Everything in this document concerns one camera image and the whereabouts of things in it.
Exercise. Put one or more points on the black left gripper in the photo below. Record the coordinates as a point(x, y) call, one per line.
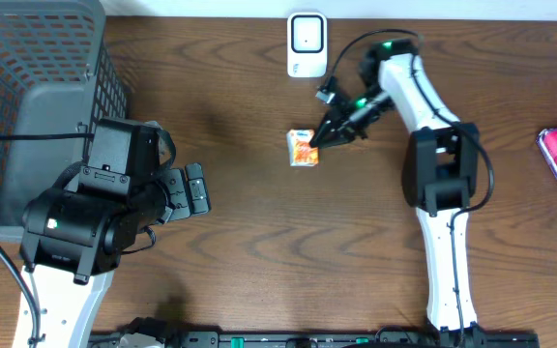
point(182, 191)

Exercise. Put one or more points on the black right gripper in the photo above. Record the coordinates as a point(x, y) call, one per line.
point(344, 128)

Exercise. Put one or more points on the orange white Kleenex tissue pack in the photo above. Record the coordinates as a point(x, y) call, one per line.
point(299, 150)

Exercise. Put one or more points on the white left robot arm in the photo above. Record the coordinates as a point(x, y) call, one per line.
point(73, 240)

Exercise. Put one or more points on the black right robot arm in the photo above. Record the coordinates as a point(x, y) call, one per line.
point(438, 176)

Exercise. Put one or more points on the white barcode scanner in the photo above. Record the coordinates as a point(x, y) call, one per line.
point(307, 45)

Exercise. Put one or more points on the dark grey plastic basket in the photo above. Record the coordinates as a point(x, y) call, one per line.
point(56, 82)

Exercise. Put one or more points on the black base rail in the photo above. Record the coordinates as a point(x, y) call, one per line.
point(386, 337)

